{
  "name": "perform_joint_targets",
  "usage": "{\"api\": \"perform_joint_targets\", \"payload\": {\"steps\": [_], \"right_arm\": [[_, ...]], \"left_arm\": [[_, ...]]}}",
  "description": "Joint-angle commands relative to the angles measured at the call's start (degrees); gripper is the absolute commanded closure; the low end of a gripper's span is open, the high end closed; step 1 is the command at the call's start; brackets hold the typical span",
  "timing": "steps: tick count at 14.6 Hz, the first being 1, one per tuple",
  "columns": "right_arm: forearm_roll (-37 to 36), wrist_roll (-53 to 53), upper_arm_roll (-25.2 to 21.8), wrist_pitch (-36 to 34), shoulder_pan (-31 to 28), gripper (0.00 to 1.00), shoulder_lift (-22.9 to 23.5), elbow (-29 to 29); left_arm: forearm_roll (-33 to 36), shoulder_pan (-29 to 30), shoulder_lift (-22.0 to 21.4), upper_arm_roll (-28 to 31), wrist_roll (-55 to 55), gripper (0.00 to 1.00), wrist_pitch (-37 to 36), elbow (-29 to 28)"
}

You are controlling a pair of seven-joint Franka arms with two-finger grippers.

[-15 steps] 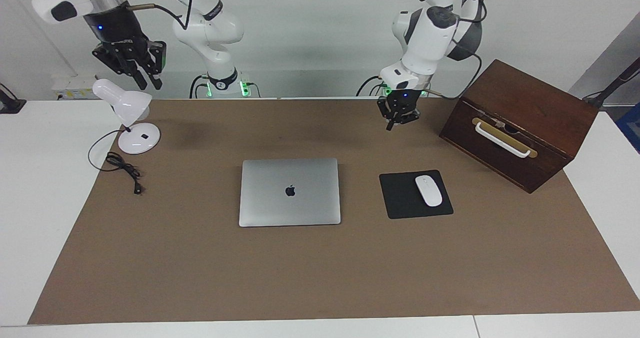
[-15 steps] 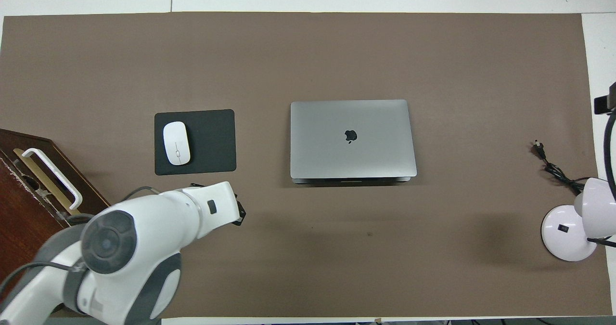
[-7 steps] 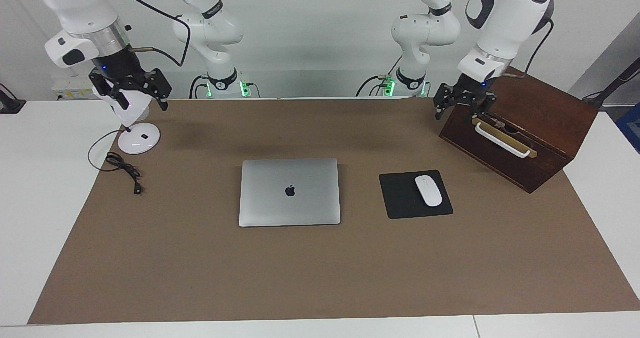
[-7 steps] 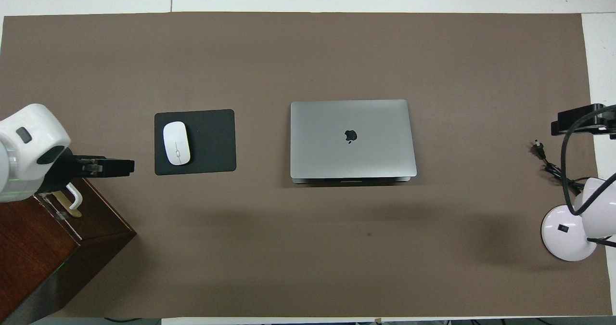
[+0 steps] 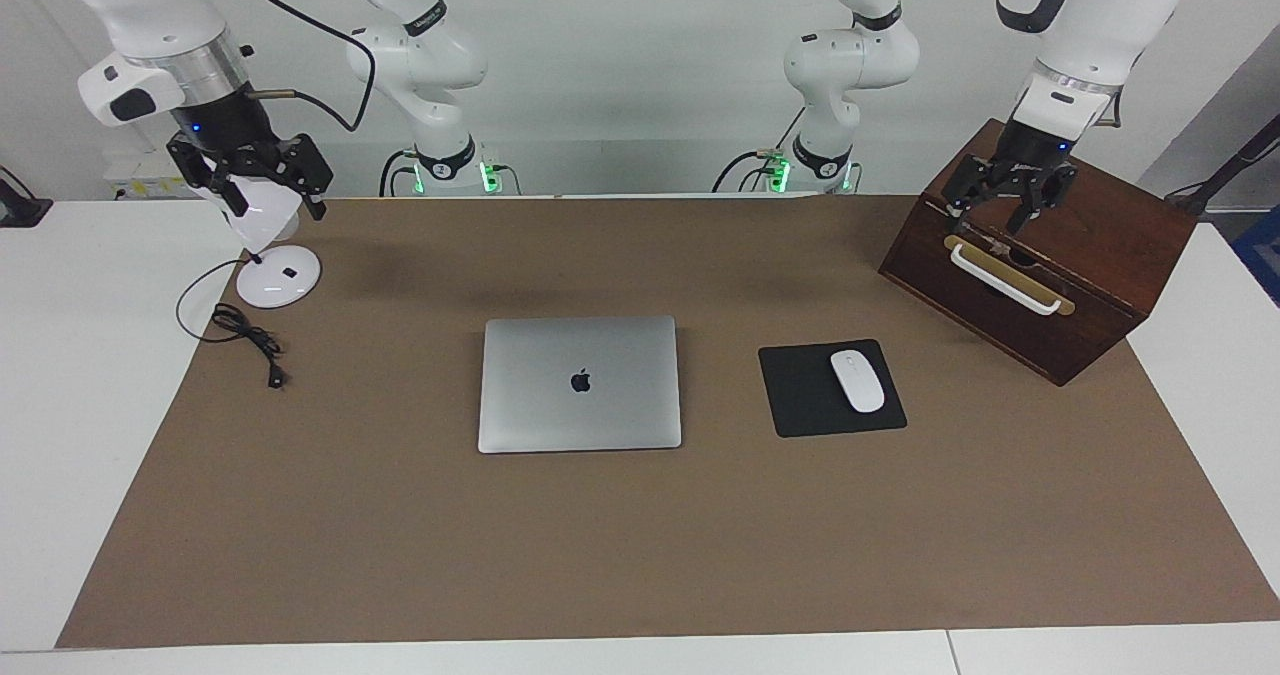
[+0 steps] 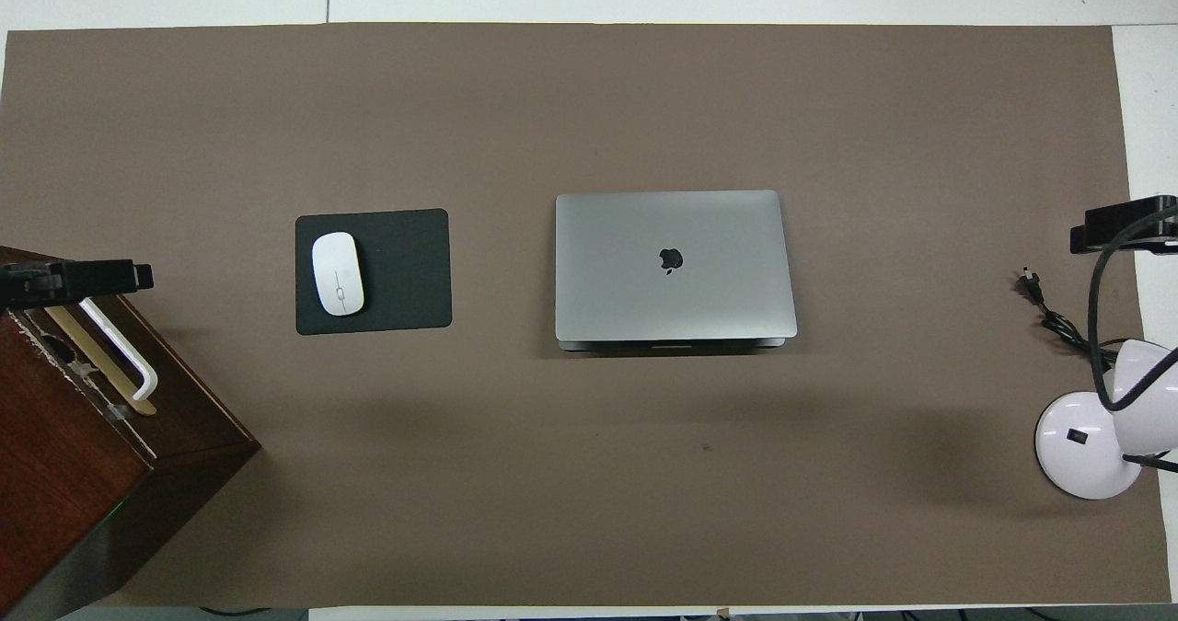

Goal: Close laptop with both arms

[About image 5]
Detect black base cable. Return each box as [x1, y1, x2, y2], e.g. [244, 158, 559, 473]
[378, 148, 421, 198]
[712, 105, 807, 194]

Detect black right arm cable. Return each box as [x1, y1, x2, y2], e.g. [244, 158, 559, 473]
[245, 0, 378, 136]

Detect silver laptop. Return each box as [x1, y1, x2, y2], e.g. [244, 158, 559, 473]
[477, 315, 683, 454]

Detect black right base cable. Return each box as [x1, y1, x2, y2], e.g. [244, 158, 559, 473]
[378, 148, 421, 198]

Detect white box handle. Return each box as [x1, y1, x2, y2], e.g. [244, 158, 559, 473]
[948, 243, 1063, 316]

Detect blue object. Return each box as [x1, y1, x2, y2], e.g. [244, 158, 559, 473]
[1232, 205, 1280, 306]

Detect white desk lamp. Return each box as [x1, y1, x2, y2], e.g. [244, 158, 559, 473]
[225, 177, 322, 309]

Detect black left base cable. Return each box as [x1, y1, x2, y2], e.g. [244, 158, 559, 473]
[712, 105, 807, 194]

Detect black lamp power cable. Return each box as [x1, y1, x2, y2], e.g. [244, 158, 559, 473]
[176, 258, 291, 391]

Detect white wall power strip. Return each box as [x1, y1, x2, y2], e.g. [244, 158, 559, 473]
[106, 155, 191, 201]

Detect white computer mouse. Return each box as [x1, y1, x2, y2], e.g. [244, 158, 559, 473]
[829, 349, 888, 415]

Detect black clamp mount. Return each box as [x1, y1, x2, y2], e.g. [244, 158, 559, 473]
[0, 167, 53, 228]

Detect black stand pole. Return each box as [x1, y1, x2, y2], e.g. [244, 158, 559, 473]
[1165, 113, 1280, 218]

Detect brown table mat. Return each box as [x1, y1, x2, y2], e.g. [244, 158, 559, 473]
[55, 195, 1280, 649]

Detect dark brown wooden box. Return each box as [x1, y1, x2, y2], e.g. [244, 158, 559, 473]
[878, 118, 1199, 387]

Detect black mouse pad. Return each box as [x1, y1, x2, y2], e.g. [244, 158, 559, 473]
[757, 339, 908, 439]

